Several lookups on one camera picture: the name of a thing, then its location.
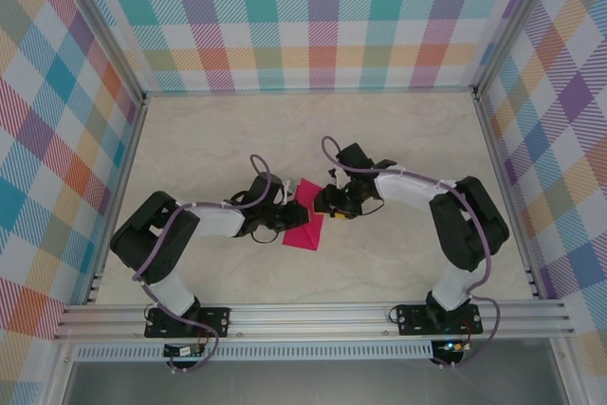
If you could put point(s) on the pink paper sheet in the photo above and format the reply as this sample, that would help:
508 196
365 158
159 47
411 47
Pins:
303 236

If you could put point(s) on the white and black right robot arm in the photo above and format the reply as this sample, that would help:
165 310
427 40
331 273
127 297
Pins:
408 191

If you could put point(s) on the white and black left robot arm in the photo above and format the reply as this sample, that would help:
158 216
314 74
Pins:
213 222

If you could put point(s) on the left circuit board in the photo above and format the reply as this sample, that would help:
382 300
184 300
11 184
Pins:
182 351

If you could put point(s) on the circuit board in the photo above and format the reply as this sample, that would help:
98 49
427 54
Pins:
182 351
450 346

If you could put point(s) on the right circuit board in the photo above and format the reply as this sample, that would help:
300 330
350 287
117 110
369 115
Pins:
450 346

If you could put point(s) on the aluminium front rail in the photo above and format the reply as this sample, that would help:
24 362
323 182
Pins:
313 322

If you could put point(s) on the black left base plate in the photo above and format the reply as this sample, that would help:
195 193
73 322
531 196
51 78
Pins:
218 322

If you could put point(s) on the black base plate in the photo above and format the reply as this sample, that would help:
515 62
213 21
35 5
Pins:
408 319
218 322

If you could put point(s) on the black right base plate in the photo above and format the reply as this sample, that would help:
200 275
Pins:
408 319

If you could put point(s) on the aluminium side rail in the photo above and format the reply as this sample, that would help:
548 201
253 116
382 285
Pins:
116 201
509 196

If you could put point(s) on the aluminium corner post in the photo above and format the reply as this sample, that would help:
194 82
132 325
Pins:
512 21
102 28

